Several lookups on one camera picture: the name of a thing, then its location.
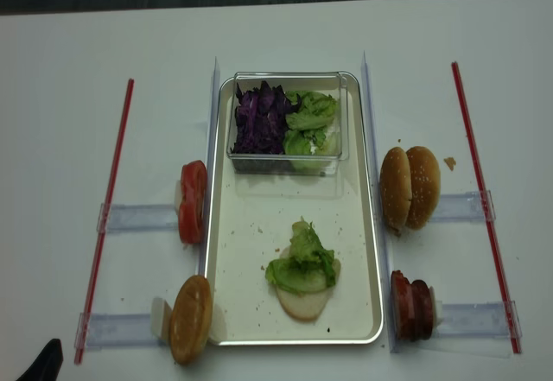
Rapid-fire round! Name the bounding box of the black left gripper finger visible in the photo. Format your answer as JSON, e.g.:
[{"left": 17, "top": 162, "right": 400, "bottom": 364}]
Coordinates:
[{"left": 17, "top": 339, "right": 64, "bottom": 381}]

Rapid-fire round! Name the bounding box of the remaining red tomato slice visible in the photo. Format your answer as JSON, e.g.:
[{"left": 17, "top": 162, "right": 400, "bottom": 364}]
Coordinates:
[{"left": 178, "top": 197, "right": 204, "bottom": 244}]

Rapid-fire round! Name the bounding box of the white pusher block tomato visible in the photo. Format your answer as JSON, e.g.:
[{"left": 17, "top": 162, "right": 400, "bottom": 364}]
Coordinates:
[{"left": 174, "top": 181, "right": 182, "bottom": 213}]

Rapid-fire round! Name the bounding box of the white bread slice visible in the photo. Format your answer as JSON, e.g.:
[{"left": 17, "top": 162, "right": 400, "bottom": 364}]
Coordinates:
[{"left": 270, "top": 247, "right": 341, "bottom": 321}]

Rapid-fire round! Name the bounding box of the lettuce leaf on bread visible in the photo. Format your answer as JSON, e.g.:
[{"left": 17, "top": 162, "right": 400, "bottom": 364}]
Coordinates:
[{"left": 264, "top": 218, "right": 340, "bottom": 295}]

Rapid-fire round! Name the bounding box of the green lettuce in box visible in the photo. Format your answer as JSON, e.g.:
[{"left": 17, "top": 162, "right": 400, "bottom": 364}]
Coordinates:
[{"left": 283, "top": 90, "right": 340, "bottom": 175}]

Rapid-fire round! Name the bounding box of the dark red meat patty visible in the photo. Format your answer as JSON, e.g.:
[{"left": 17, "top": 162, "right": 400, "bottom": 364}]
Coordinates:
[{"left": 410, "top": 280, "right": 434, "bottom": 341}]

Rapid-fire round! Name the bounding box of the white pusher block meat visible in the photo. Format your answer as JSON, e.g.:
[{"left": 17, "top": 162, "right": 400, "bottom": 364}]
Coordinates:
[{"left": 429, "top": 286, "right": 443, "bottom": 329}]

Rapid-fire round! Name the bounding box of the brown bread crumb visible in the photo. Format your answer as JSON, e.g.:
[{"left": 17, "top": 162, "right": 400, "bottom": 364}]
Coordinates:
[{"left": 444, "top": 157, "right": 456, "bottom": 171}]

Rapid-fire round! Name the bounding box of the lower left clear crossbar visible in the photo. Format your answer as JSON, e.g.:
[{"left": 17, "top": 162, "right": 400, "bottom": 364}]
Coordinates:
[{"left": 74, "top": 314, "right": 166, "bottom": 350}]

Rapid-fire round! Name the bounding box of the clear crossbar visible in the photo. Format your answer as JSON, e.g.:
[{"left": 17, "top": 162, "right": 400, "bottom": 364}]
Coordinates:
[
  {"left": 74, "top": 314, "right": 166, "bottom": 350},
  {"left": 433, "top": 301, "right": 522, "bottom": 339},
  {"left": 429, "top": 190, "right": 496, "bottom": 223},
  {"left": 96, "top": 204, "right": 178, "bottom": 234}
]

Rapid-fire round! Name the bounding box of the left red strip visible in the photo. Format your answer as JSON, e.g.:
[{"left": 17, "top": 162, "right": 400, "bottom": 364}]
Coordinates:
[{"left": 73, "top": 79, "right": 135, "bottom": 365}]

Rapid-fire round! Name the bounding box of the red strip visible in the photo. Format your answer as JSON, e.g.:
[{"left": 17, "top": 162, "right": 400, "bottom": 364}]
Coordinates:
[
  {"left": 451, "top": 61, "right": 523, "bottom": 355},
  {"left": 73, "top": 79, "right": 135, "bottom": 365}
]

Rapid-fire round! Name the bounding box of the white pusher block bun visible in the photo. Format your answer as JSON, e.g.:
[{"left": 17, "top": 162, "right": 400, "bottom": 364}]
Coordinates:
[{"left": 150, "top": 297, "right": 172, "bottom": 344}]

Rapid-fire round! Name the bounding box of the golden bun bottom half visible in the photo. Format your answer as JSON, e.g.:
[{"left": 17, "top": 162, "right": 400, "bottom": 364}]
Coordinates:
[{"left": 169, "top": 275, "right": 213, "bottom": 365}]

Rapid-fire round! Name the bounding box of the upper left clear crossbar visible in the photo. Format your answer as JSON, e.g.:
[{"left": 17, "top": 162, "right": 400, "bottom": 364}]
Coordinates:
[{"left": 96, "top": 204, "right": 178, "bottom": 234}]

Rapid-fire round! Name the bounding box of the silver metal tray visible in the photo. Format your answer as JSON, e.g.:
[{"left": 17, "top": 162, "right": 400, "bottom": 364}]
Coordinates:
[{"left": 200, "top": 72, "right": 384, "bottom": 346}]

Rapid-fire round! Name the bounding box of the shredded purple cabbage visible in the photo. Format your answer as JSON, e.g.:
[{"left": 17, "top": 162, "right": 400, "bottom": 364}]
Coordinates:
[{"left": 232, "top": 80, "right": 295, "bottom": 155}]

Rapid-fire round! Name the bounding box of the clear plastic salad box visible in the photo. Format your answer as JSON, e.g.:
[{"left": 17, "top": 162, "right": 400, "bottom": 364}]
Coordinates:
[{"left": 226, "top": 72, "right": 349, "bottom": 175}]

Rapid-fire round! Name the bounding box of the bacon slice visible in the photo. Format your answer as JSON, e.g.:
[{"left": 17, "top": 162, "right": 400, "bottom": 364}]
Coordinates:
[{"left": 391, "top": 270, "right": 416, "bottom": 340}]

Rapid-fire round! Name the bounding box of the sesame bun left half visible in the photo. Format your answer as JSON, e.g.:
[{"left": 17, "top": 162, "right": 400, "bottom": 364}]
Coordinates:
[{"left": 379, "top": 147, "right": 412, "bottom": 233}]

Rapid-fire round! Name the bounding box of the sesame bun half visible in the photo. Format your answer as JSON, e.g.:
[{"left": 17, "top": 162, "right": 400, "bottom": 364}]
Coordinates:
[
  {"left": 406, "top": 146, "right": 441, "bottom": 230},
  {"left": 379, "top": 147, "right": 412, "bottom": 233}
]

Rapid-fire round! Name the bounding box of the sesame bun right half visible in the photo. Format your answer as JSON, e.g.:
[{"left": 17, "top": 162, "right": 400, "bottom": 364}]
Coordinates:
[{"left": 406, "top": 146, "right": 441, "bottom": 230}]

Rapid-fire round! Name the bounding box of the lower right clear crossbar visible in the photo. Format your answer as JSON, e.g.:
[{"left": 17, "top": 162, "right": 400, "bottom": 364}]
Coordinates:
[{"left": 433, "top": 301, "right": 522, "bottom": 339}]

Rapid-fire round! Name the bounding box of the upper right clear crossbar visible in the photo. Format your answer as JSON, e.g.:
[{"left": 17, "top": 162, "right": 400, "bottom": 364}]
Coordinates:
[{"left": 429, "top": 190, "right": 496, "bottom": 223}]

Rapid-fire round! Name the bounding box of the right red strip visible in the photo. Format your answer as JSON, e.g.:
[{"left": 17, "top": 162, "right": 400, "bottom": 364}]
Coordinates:
[{"left": 451, "top": 61, "right": 523, "bottom": 355}]

